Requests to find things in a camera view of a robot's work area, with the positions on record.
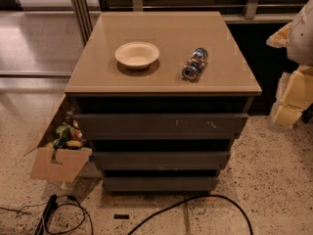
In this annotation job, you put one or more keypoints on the grey drawer cabinet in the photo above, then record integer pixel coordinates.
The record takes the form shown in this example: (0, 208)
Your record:
(102, 85)

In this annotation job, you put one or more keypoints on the black power strip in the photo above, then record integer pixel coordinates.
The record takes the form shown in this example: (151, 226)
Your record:
(50, 207)

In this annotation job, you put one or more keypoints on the toy items in box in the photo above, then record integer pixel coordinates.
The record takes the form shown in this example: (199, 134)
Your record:
(69, 135)

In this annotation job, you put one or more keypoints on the blue soda can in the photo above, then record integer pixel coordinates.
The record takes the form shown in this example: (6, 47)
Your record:
(194, 67)

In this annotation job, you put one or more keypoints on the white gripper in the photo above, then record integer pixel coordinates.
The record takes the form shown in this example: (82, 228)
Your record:
(301, 36)

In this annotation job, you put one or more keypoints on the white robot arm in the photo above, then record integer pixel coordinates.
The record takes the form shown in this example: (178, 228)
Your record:
(299, 50)

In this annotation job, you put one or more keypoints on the grey drawer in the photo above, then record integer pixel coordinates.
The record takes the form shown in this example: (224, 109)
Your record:
(159, 184)
(161, 126)
(160, 160)

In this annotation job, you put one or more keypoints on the cardboard box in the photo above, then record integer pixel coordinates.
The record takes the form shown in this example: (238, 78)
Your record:
(55, 164)

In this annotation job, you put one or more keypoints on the white paper bowl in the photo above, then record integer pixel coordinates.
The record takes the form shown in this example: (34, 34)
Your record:
(137, 55)

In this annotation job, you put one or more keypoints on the metal railing frame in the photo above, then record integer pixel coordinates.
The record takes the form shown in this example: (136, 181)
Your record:
(243, 16)

